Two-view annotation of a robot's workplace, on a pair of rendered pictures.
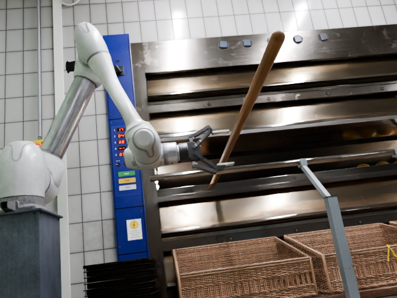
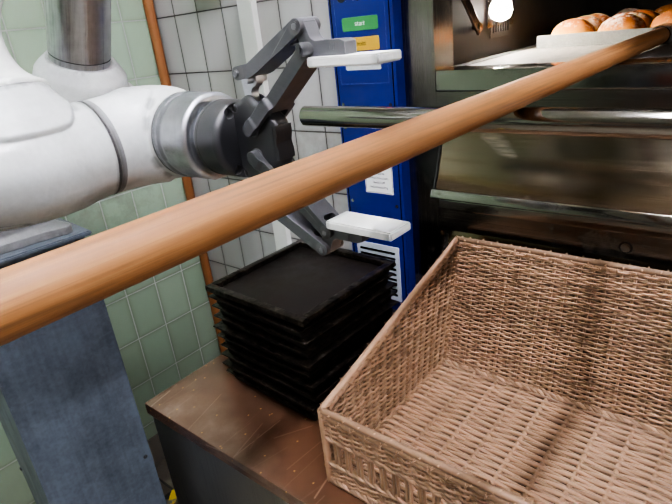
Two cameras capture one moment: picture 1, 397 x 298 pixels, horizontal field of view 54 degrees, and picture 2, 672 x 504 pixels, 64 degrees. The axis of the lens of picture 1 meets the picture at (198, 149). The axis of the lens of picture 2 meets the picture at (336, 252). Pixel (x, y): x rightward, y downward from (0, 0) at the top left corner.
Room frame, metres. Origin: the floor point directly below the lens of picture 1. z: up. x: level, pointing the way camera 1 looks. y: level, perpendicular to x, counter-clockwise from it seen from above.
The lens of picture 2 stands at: (1.20, -0.40, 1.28)
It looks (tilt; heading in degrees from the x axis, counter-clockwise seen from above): 23 degrees down; 48
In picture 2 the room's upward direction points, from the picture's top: 7 degrees counter-clockwise
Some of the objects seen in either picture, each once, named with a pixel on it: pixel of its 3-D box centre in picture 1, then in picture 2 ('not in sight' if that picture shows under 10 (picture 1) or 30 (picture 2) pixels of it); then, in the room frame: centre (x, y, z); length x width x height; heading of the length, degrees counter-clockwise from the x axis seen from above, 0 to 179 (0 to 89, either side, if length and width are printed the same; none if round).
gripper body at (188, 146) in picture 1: (189, 151); (251, 139); (1.50, 0.04, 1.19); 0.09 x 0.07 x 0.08; 95
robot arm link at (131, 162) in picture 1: (143, 155); (139, 134); (1.47, 0.22, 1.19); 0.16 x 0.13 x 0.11; 95
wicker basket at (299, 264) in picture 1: (236, 269); (545, 392); (1.88, -0.10, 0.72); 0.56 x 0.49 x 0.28; 97
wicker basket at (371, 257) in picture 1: (358, 252); not in sight; (1.94, -0.68, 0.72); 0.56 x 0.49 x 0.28; 97
